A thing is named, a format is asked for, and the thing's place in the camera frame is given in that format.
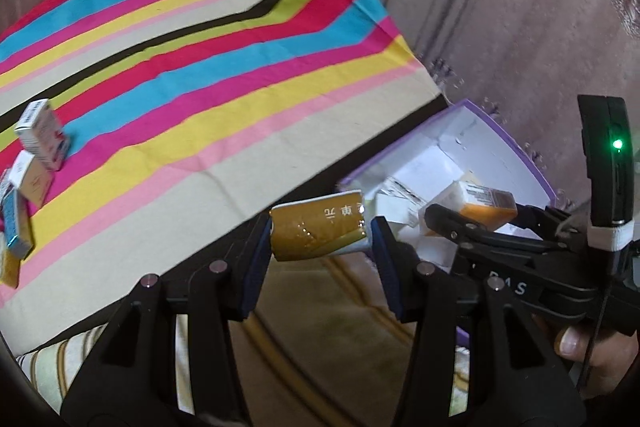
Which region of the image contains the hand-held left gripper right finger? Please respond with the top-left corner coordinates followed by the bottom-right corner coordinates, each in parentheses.
top-left (369, 216), bottom-right (586, 427)

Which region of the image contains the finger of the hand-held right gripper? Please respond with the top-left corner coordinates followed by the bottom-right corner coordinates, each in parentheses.
top-left (424, 203), bottom-right (501, 249)
top-left (515, 204), bottom-right (569, 234)

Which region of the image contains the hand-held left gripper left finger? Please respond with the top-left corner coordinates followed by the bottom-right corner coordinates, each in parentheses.
top-left (60, 212), bottom-right (275, 427)

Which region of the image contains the orange white box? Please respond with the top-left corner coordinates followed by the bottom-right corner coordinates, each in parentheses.
top-left (424, 180), bottom-right (519, 239)

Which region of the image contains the purple cardboard box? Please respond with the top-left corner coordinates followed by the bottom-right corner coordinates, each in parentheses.
top-left (337, 99), bottom-right (557, 353)

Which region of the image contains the white gold carton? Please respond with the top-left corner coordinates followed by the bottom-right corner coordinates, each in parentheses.
top-left (269, 189), bottom-right (372, 264)

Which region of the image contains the person's right hand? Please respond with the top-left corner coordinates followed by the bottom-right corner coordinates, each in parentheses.
top-left (531, 313), bottom-right (640, 402)

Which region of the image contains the colourful striped cloth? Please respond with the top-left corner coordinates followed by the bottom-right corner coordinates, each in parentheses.
top-left (0, 0), bottom-right (443, 338)

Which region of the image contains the beige striped plush cushion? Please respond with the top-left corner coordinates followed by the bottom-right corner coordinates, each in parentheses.
top-left (15, 254), bottom-right (473, 427)

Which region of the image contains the teal box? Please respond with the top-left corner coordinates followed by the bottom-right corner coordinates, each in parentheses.
top-left (0, 186), bottom-right (36, 259)

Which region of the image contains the white box with gold logo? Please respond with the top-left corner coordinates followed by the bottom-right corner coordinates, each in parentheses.
top-left (7, 151), bottom-right (54, 208)

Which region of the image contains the red white blue small box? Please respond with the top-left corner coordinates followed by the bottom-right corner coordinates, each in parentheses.
top-left (14, 99), bottom-right (69, 171)

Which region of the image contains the black cable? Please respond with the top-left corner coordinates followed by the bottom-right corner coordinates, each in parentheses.
top-left (579, 284), bottom-right (609, 391)

